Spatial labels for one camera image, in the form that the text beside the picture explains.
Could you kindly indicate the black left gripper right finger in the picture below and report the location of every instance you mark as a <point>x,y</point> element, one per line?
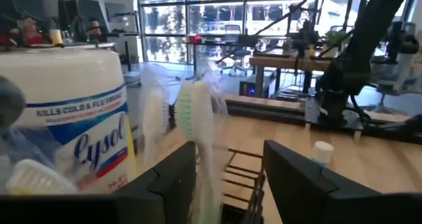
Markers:
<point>296,187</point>

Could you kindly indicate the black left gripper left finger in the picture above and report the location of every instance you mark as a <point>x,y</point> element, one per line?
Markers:
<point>178,181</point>

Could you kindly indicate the teal mouthwash bottle white cap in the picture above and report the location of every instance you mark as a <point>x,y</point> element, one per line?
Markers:
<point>322,151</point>

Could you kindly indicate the purple white toothbrush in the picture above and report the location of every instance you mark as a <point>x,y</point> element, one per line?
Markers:
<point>153,118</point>

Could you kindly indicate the black background robot arm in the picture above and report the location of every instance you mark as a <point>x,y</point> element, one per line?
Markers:
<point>301,36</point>

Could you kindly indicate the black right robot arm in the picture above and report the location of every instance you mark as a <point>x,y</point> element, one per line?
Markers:
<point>362,36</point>

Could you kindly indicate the black computer tower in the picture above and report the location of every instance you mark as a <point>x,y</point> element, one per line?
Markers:
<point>250,90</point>

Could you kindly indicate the wooden work table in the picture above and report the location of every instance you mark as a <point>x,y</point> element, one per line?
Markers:
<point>287,62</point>

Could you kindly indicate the small red object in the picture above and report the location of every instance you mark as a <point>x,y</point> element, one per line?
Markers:
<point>195,39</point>

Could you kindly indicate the white Lysol wipes canister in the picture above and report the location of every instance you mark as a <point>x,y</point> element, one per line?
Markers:
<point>66,85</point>

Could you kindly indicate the green potted plant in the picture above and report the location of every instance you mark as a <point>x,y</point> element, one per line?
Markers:
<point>336,38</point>

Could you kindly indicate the pale office chair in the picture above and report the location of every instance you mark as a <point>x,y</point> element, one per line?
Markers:
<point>403,72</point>

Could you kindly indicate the dark office chair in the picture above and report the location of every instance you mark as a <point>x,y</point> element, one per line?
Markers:
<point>232,31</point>

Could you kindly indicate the person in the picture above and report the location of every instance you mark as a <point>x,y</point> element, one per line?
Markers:
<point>33,36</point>
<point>94,29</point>

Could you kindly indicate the yellow cup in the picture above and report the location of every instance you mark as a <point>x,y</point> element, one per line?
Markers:
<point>56,38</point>

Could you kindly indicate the dark desk monitor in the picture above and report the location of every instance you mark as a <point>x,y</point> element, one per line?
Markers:
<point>85,8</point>

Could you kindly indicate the black aluminium table frame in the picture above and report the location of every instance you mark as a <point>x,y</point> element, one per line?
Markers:
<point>263,110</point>

